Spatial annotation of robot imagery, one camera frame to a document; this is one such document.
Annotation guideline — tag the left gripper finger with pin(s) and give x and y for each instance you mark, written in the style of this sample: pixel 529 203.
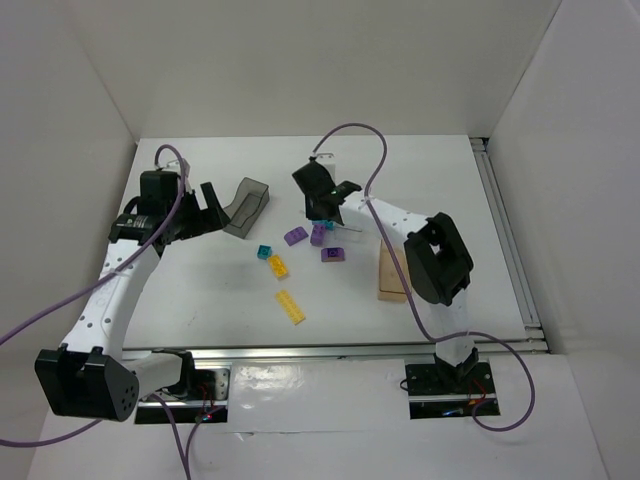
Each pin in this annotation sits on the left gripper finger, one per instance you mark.
pixel 162 241
pixel 214 217

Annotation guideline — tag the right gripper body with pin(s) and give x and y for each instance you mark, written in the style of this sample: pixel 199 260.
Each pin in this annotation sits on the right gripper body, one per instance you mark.
pixel 323 201

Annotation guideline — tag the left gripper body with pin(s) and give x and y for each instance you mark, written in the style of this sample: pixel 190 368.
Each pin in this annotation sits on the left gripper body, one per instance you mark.
pixel 198 215

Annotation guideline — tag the clear plastic container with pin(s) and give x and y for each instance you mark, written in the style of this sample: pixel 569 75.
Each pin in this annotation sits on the clear plastic container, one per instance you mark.
pixel 347 234

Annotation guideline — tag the small teal lego brick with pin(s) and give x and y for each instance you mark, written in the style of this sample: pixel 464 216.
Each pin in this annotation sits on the small teal lego brick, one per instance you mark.
pixel 264 252

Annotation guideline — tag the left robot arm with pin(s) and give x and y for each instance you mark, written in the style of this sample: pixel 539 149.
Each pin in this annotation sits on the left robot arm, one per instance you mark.
pixel 85 376

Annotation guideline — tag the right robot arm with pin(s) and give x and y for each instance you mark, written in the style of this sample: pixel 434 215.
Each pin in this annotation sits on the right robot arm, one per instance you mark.
pixel 438 262

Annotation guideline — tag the purple square lego brick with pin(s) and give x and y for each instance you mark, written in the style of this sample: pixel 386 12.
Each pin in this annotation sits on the purple square lego brick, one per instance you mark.
pixel 318 234

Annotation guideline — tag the purple curved lego brick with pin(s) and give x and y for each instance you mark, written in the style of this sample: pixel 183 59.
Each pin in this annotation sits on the purple curved lego brick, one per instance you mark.
pixel 295 235

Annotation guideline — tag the dark smoky plastic container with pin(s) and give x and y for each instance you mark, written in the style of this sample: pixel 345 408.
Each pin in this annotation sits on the dark smoky plastic container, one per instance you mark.
pixel 250 199

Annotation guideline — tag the purple lego brick with hole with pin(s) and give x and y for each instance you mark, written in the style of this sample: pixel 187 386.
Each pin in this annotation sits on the purple lego brick with hole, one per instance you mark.
pixel 332 254

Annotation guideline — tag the yellow small lego brick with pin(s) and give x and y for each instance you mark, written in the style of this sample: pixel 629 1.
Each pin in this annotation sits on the yellow small lego brick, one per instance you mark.
pixel 277 266

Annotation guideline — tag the yellow long lego plate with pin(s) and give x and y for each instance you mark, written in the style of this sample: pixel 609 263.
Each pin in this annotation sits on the yellow long lego plate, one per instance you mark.
pixel 290 307

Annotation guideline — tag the wooden tan container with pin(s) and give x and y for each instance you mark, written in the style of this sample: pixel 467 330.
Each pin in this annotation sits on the wooden tan container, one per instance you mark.
pixel 390 288

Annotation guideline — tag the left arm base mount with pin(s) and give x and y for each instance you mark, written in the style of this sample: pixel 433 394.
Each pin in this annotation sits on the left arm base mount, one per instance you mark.
pixel 205 398

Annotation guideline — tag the aluminium front rail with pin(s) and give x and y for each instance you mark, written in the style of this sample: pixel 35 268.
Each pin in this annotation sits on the aluminium front rail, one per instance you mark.
pixel 311 353

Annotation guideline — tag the aluminium side rail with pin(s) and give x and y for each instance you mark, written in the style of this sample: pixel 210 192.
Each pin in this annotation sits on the aluminium side rail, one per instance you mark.
pixel 535 335

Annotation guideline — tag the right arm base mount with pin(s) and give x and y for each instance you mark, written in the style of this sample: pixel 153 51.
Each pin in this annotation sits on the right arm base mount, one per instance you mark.
pixel 430 396

